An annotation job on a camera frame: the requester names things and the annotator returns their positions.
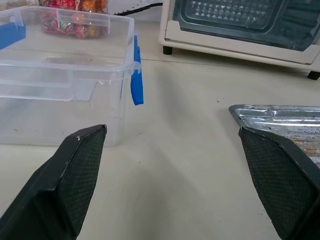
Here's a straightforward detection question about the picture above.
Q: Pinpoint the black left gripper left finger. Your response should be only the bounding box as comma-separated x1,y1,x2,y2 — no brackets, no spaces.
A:
0,124,108,240

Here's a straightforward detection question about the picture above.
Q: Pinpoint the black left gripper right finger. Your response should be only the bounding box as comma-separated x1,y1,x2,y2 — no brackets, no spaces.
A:
238,126,320,240

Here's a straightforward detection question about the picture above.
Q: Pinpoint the silver foil tray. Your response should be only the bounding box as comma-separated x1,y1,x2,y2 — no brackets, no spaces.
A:
228,104,320,168

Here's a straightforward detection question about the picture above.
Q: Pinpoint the clear plastic storage box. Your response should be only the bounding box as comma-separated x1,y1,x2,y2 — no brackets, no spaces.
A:
0,5,145,147

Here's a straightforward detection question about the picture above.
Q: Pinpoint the colourful snack bag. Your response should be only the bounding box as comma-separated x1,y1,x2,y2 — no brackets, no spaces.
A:
38,0,110,40

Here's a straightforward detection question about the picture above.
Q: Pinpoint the cream toaster oven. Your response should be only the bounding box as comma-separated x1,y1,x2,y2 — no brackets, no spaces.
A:
158,0,320,81

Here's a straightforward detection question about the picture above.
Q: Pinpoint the black cable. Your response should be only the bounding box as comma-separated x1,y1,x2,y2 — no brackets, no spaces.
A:
113,2,164,15

